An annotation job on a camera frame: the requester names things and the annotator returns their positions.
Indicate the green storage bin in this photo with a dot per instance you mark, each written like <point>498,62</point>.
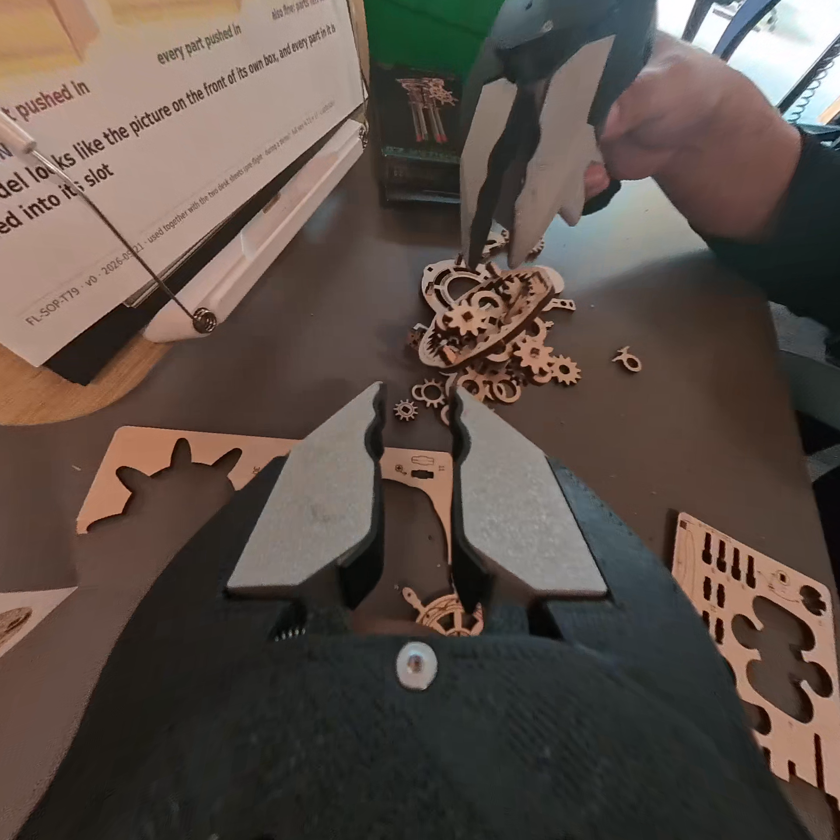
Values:
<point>426,33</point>

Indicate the wooden sheet offcut strip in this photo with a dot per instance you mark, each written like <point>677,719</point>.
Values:
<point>144,446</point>

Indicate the instruction sheet on stand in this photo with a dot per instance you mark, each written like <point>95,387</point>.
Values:
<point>39,394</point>

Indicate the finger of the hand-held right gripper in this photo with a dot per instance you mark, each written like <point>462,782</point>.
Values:
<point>479,151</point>
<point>558,144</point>

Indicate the tiny wooden gear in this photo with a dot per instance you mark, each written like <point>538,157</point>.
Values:
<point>405,411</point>

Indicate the folded instruction booklet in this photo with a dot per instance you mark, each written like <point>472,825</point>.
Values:
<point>26,617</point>

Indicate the black product box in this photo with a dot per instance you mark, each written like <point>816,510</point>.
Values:
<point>420,170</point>

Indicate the wooden ship wheel part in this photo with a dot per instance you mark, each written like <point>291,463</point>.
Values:
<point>439,613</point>

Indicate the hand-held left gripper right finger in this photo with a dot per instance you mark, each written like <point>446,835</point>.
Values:
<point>525,518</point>

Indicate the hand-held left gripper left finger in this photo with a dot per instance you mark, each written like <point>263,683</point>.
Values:
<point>315,518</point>

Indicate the wooden gear shaft assembly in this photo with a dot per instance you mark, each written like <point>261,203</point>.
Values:
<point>531,358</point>

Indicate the person's right hand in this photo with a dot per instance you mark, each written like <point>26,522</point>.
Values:
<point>695,131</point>

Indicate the white sheet holder bar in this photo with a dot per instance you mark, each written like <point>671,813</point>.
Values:
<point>262,236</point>

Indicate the person's right forearm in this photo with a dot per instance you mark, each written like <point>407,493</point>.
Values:
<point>807,229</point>

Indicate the punched wooden part sheet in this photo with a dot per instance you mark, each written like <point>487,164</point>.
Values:
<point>774,656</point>

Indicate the printed instruction sheet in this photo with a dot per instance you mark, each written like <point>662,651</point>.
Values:
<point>164,164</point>

